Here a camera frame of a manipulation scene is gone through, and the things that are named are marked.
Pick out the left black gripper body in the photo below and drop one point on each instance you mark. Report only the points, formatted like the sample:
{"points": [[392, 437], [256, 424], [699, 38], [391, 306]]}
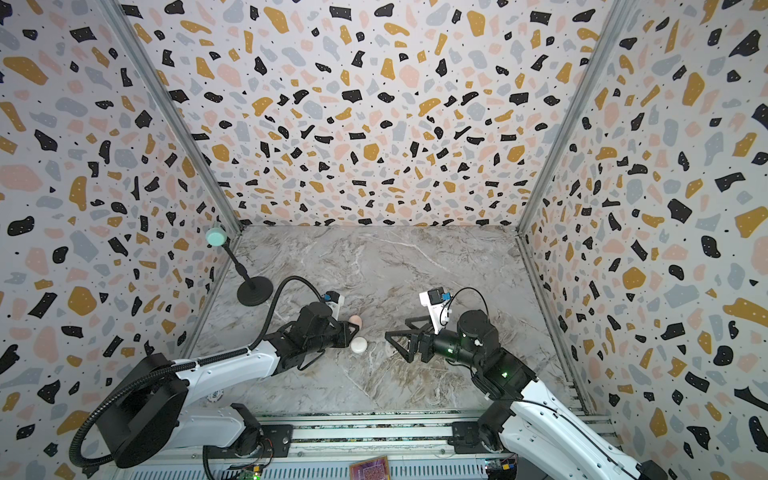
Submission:
{"points": [[335, 336]]}

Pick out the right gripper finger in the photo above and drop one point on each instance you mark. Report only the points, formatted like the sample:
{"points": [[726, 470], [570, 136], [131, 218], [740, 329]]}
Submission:
{"points": [[417, 325], [404, 343]]}

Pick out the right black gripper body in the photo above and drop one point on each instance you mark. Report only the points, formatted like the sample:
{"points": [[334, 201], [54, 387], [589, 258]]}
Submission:
{"points": [[417, 342]]}

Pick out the pink earbud charging case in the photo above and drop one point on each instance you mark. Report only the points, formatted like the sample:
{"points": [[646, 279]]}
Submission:
{"points": [[356, 320]]}

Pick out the white earbud charging case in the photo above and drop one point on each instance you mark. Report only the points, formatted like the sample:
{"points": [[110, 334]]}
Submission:
{"points": [[358, 345]]}

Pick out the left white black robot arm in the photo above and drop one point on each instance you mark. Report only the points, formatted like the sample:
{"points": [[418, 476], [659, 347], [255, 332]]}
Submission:
{"points": [[160, 410]]}

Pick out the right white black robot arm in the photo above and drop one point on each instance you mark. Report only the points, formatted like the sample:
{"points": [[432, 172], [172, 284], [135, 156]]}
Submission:
{"points": [[525, 417]]}

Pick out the microphone stand with green ball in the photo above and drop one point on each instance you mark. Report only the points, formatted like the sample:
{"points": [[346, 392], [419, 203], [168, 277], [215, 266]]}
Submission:
{"points": [[254, 290]]}

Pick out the pink circuit board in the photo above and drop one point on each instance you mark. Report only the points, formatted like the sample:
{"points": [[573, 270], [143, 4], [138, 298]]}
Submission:
{"points": [[372, 469]]}

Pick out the right small electronics board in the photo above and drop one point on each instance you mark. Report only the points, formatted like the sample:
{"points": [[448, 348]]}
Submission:
{"points": [[501, 469]]}

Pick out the small electronics board with leds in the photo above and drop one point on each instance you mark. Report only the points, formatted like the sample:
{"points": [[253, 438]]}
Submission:
{"points": [[252, 472]]}

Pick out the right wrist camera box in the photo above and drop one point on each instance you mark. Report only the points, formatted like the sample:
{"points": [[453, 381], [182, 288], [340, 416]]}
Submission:
{"points": [[436, 301]]}

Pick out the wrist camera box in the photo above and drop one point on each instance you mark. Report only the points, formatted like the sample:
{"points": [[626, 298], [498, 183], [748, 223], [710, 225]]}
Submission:
{"points": [[436, 301], [332, 300]]}

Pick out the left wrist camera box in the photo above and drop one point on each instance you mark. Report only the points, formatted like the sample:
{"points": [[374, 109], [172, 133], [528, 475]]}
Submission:
{"points": [[332, 300]]}

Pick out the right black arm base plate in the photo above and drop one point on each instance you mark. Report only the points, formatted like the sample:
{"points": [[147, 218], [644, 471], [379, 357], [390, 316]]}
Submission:
{"points": [[470, 437]]}

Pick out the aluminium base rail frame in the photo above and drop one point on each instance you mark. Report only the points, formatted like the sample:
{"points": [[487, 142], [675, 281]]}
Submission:
{"points": [[324, 447]]}

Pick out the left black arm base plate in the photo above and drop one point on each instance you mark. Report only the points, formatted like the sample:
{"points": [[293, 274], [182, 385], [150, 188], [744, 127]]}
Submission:
{"points": [[273, 438]]}

